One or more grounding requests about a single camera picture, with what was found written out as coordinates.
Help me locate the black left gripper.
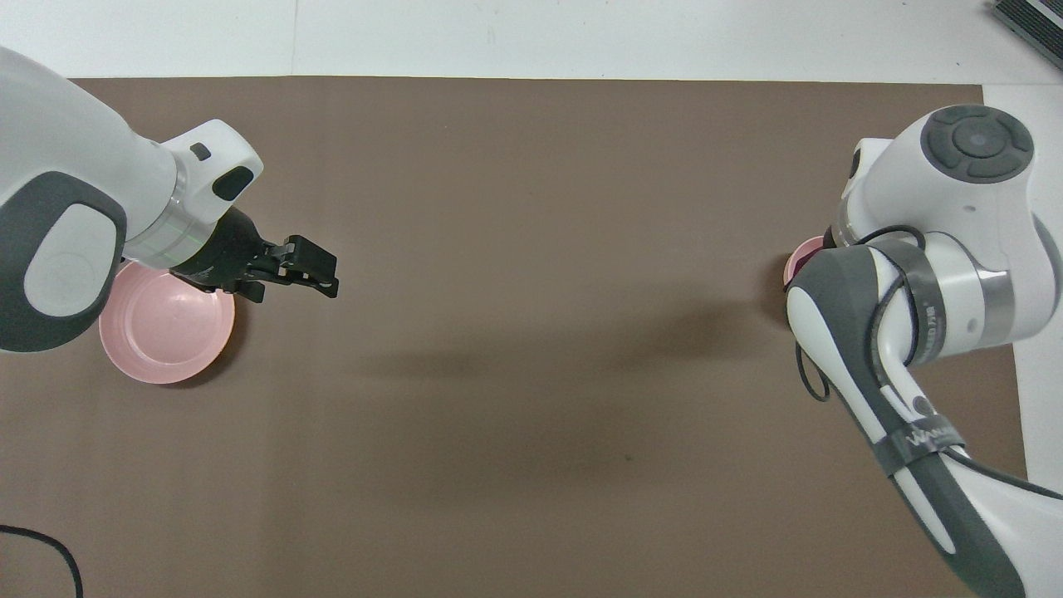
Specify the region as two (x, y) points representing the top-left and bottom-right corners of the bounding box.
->
(169, 207), (340, 305)

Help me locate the pink small bowl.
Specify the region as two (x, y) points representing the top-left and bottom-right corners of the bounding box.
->
(784, 235), (830, 293)

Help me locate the pink round plate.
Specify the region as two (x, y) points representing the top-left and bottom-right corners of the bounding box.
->
(99, 259), (236, 385)

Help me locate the brown paper table mat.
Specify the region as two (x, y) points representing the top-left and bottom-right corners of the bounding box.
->
(0, 76), (1043, 598)

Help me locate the dark grey ribbed device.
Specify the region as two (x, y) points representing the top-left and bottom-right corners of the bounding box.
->
(990, 0), (1063, 49)

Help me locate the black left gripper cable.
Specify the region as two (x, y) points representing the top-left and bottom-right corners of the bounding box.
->
(0, 524), (85, 598)

